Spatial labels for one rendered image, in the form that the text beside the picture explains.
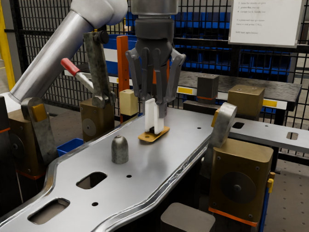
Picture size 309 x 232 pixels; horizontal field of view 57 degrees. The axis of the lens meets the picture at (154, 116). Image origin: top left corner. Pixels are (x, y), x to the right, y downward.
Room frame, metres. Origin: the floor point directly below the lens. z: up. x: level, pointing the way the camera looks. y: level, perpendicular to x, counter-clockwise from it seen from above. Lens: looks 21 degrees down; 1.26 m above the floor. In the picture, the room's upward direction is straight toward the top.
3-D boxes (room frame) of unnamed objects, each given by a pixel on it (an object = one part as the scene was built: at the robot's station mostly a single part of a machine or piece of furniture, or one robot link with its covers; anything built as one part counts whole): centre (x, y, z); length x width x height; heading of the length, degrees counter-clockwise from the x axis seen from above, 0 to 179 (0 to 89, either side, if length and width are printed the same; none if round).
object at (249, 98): (0.74, -0.25, 0.88); 0.08 x 0.08 x 0.36; 59
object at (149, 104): (0.58, 0.01, 1.05); 0.03 x 0.01 x 0.07; 149
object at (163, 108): (0.56, -0.03, 1.07); 0.03 x 0.01 x 0.05; 59
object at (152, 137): (0.57, 0.00, 1.01); 0.08 x 0.04 x 0.01; 149
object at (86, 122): (0.67, 0.15, 0.87); 0.10 x 0.07 x 0.35; 59
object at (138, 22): (0.57, 0.00, 1.20); 0.08 x 0.07 x 0.09; 59
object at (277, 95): (1.05, -0.05, 1.01); 0.90 x 0.22 x 0.03; 59
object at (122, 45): (0.74, 0.08, 0.95); 0.03 x 0.01 x 0.50; 149
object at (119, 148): (0.47, 0.06, 1.02); 0.03 x 0.03 x 0.07
